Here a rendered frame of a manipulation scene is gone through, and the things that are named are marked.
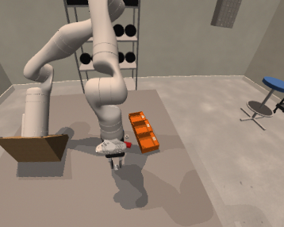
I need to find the orange rack of bins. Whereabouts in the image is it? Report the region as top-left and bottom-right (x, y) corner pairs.
(129, 111), (159, 154)

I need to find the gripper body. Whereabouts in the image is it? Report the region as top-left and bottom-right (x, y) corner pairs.
(96, 125), (127, 158)

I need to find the red and white eraser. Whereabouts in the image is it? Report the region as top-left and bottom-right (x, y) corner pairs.
(124, 141), (132, 148)

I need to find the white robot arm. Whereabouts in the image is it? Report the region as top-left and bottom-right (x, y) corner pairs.
(21, 0), (128, 137)

